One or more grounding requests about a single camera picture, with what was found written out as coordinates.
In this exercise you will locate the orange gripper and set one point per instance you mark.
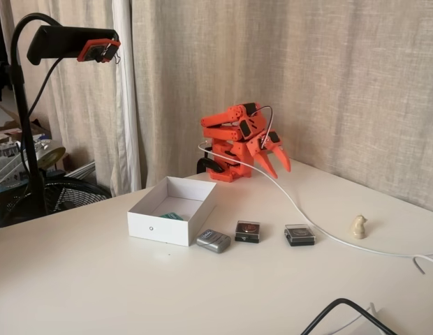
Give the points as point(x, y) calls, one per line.
point(262, 149)

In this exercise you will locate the green cube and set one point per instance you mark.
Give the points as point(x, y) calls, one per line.
point(172, 216)

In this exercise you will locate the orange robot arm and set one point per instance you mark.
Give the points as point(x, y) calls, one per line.
point(220, 120)

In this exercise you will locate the white cardboard bin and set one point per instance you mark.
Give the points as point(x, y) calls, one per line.
point(160, 230)

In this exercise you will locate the black table clamp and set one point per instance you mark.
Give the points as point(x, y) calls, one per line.
point(207, 162)

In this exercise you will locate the black case with copper coin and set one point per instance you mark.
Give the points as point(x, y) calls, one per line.
point(248, 232)

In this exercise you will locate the black case with dark coin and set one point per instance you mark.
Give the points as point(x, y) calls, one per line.
point(299, 235)

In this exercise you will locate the beige linen curtain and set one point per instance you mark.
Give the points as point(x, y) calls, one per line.
point(307, 70)

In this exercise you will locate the grey metal tin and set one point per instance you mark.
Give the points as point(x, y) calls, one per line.
point(213, 241)

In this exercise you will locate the cream animal figurine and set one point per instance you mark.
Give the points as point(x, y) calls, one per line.
point(358, 228)

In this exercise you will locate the white rack rods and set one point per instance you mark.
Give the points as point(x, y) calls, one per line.
point(80, 169)

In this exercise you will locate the black fan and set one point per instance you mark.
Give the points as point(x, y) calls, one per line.
point(68, 195)

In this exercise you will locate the orange-framed webcam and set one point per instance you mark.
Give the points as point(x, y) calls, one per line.
point(94, 51)

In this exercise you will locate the silver lamp head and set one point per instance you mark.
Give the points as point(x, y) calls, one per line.
point(50, 155)

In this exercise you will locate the brown cardboard box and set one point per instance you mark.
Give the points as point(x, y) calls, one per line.
point(40, 130)

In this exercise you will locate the black gooseneck stand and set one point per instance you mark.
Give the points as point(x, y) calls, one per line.
point(24, 104)

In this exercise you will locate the black camera holder bar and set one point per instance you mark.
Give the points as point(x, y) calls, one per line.
point(63, 40)

